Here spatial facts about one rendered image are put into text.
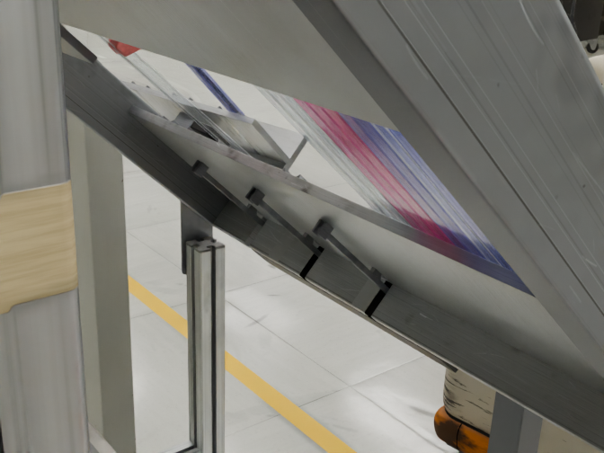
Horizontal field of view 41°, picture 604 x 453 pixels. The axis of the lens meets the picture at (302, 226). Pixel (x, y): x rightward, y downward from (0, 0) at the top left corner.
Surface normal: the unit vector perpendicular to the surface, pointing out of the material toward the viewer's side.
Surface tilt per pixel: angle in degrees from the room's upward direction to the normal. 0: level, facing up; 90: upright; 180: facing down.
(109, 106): 90
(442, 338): 47
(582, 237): 90
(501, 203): 90
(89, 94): 90
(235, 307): 0
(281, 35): 137
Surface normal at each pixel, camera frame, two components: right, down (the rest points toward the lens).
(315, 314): 0.04, -0.93
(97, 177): 0.71, 0.28
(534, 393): -0.55, -0.50
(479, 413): -0.69, 0.24
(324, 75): -0.57, 0.81
